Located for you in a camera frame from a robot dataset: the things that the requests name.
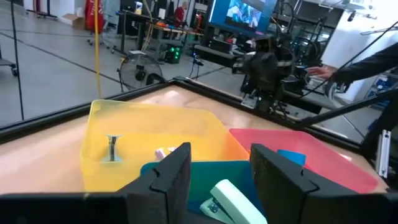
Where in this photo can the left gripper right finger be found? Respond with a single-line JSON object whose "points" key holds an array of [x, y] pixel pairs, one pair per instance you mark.
{"points": [[280, 193]]}

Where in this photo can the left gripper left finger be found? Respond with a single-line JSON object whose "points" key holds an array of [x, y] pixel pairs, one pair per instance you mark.
{"points": [[168, 193]]}

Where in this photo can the blue tape roll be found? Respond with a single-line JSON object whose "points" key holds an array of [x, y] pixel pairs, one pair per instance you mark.
{"points": [[292, 157]]}

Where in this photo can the small white object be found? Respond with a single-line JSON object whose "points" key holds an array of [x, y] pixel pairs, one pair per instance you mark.
{"points": [[161, 153]]}

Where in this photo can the mint green stapler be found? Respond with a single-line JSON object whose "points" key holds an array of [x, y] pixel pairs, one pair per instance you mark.
{"points": [[233, 199]]}

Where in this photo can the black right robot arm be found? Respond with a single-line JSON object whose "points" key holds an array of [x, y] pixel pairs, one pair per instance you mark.
{"points": [[264, 102]]}

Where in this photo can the blue plastic bin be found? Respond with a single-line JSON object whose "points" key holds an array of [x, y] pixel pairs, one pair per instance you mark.
{"points": [[211, 177]]}

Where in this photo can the person's hand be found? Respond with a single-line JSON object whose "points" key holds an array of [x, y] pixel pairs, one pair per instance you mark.
{"points": [[321, 72]]}

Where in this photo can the black box speaker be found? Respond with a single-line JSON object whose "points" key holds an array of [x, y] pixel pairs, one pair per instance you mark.
{"points": [[219, 45]]}

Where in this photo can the pink translucent plastic bin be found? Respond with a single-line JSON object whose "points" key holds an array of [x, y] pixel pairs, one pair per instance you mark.
{"points": [[326, 161]]}

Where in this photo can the yellow translucent plastic bin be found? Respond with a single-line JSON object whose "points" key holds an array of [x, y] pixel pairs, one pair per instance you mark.
{"points": [[149, 124]]}

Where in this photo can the large monitor screen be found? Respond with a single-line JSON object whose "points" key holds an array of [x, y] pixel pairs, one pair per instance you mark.
{"points": [[217, 15]]}

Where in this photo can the computer with green lights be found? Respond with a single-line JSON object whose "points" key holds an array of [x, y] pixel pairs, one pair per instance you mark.
{"points": [[173, 54]]}

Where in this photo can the person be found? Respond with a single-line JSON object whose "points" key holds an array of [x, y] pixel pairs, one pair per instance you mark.
{"points": [[367, 67], [179, 14]]}

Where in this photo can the workbench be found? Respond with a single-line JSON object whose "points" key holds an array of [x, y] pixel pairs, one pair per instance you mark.
{"points": [[174, 30]]}

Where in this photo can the blue storage crates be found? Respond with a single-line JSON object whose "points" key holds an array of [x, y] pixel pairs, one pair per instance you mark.
{"points": [[384, 85]]}

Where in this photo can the black floor fan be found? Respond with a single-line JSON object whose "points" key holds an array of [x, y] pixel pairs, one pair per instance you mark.
{"points": [[140, 74]]}

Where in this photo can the cardboard box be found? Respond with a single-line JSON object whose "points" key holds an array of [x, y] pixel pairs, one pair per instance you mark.
{"points": [[74, 21]]}

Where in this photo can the grey wheeled cart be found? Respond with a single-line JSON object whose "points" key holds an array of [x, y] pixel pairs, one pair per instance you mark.
{"points": [[7, 63]]}

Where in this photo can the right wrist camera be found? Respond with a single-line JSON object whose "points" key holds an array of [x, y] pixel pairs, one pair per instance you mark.
{"points": [[264, 44]]}

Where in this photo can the white metal bracket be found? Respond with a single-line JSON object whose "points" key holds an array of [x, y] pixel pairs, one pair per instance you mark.
{"points": [[384, 152]]}

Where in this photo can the black aluminium table frame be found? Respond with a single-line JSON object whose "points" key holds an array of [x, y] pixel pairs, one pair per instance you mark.
{"points": [[46, 121]]}

